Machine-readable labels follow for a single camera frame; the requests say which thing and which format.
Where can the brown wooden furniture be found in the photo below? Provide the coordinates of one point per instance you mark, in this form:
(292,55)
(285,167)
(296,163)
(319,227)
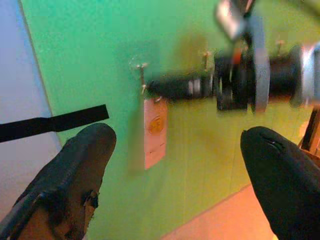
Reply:
(312,130)

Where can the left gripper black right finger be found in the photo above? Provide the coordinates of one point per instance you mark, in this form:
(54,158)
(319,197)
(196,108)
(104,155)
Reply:
(287,187)

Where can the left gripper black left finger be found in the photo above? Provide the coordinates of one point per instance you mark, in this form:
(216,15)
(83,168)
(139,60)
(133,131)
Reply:
(75,162)

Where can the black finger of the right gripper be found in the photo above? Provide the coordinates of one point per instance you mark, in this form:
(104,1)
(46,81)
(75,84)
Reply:
(175,87)

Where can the green board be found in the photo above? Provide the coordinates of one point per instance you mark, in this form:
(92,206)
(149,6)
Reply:
(87,50)

